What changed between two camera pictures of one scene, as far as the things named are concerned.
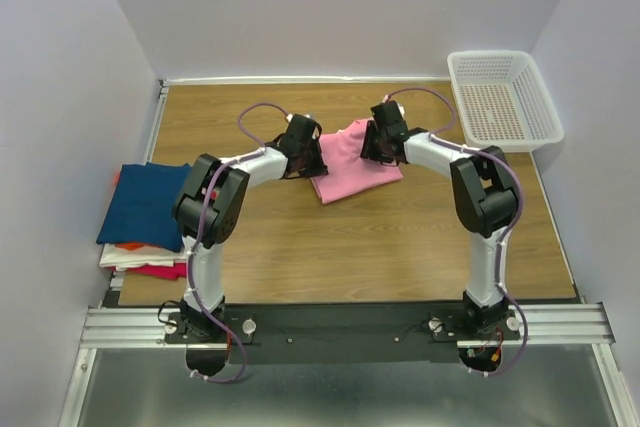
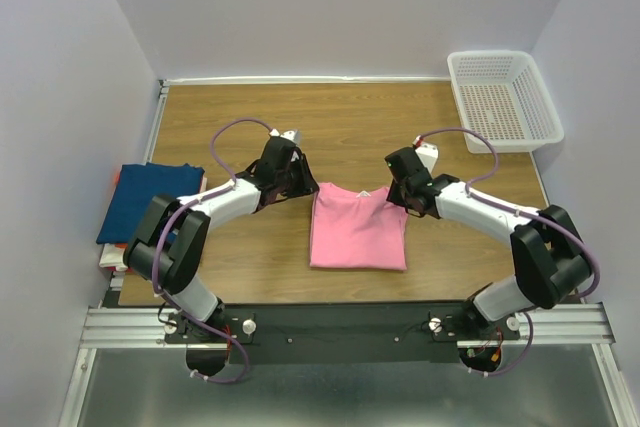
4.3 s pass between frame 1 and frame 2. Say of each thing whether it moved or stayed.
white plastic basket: stayed
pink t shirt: moved
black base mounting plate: stayed
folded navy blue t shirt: stayed
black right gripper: moved
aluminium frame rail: stayed
